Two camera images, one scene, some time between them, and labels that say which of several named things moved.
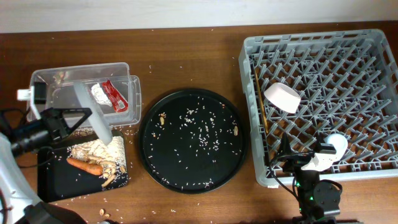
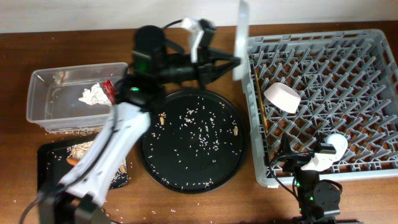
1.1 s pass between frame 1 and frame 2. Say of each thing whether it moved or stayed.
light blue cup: stayed
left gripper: moved
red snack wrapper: stayed
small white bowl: stayed
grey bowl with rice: moved
